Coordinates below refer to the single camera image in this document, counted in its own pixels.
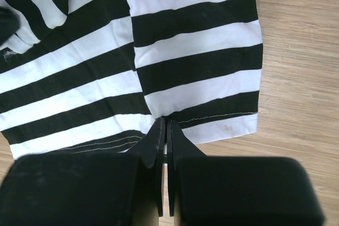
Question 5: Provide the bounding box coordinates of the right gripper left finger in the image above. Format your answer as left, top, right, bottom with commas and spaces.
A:
1, 118, 165, 225

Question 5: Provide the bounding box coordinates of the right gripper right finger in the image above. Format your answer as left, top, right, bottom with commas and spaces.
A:
167, 121, 325, 225

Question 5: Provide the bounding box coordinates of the black white striped tank top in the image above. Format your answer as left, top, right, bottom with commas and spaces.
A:
1, 0, 263, 159

